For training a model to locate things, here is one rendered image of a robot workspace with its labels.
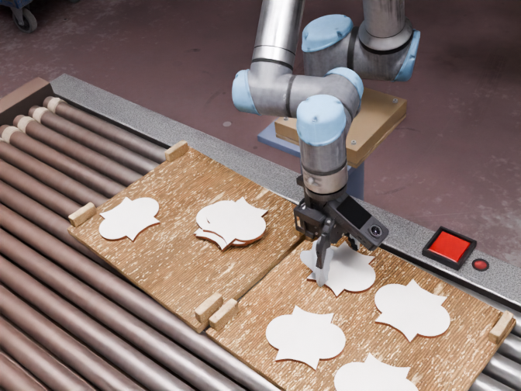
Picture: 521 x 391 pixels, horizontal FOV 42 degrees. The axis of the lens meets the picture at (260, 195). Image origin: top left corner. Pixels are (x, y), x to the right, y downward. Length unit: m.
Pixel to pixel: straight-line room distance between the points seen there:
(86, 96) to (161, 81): 1.77
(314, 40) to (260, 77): 0.40
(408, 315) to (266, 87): 0.46
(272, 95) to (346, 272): 0.36
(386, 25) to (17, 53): 3.08
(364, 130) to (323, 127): 0.59
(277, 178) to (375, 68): 0.33
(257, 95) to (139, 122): 0.64
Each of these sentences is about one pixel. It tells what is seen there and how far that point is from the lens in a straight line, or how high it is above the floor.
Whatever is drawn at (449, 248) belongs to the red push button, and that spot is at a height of 0.93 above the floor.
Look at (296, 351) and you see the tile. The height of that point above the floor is 0.94.
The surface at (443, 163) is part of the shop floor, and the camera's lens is 2.99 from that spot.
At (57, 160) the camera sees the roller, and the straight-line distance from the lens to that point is 1.71.
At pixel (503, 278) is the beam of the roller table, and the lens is 1.34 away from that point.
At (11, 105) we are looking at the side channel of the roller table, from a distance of 1.91.
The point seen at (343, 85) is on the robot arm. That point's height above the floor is 1.27.
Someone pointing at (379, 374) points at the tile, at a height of 0.94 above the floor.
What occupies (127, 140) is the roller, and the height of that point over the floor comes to 0.91.
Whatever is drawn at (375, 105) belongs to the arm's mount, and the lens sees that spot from 1.71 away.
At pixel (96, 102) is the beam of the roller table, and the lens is 1.89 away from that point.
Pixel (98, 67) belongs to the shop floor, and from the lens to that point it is 3.91.
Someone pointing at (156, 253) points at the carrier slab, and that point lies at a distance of 1.37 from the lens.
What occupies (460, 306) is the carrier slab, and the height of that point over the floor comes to 0.94.
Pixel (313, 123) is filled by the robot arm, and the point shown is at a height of 1.29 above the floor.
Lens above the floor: 1.91
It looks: 42 degrees down
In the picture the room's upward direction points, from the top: 7 degrees counter-clockwise
